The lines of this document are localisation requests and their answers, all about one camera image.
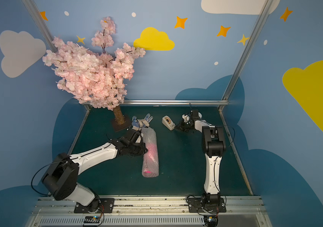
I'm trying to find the white tape dispenser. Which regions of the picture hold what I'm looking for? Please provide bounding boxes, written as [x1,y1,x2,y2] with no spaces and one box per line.
[162,115,176,131]

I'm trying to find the pink plastic wine glass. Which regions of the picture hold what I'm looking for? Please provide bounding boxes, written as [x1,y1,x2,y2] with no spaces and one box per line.
[142,143,159,178]

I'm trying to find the clear bubble wrap sheet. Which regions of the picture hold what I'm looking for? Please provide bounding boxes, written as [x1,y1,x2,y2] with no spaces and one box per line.
[142,127,159,178]

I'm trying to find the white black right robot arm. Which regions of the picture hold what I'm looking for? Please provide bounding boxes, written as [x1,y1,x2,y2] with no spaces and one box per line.
[176,109,227,213]

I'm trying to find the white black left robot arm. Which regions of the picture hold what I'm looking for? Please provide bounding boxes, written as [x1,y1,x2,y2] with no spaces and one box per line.
[38,129,148,213]

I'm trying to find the blue white work gloves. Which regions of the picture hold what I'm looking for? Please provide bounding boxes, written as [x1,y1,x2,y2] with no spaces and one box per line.
[132,113,153,131]

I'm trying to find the pink artificial blossom tree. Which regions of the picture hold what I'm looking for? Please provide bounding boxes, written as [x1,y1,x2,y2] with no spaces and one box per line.
[42,17,146,131]

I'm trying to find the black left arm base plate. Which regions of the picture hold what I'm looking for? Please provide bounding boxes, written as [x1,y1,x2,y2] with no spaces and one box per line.
[74,198,115,214]

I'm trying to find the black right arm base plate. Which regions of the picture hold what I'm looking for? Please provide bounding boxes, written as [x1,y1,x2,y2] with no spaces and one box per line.
[186,194,226,214]

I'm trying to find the aluminium front rail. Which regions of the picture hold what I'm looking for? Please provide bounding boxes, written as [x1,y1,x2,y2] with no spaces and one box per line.
[26,195,272,227]

